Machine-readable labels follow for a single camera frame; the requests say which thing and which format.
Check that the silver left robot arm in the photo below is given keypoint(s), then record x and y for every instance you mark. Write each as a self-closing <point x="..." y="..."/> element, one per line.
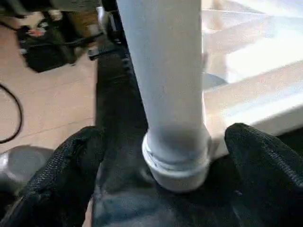
<point x="26" y="163"/>

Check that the white plastic table top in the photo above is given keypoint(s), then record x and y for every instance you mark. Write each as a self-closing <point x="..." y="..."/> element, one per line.
<point x="260" y="106"/>

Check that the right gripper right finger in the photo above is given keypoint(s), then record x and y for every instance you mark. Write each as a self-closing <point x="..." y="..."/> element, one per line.
<point x="270" y="179"/>

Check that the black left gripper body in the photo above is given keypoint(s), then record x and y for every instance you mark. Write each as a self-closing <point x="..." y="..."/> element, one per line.
<point x="106" y="53"/>

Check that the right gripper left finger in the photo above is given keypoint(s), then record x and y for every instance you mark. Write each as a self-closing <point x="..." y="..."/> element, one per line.
<point x="64" y="179"/>

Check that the white plastic table leg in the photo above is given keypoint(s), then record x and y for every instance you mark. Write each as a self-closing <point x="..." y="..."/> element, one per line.
<point x="165" y="71"/>

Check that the black work mat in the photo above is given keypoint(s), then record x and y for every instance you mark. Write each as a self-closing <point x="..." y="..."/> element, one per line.
<point x="118" y="113"/>

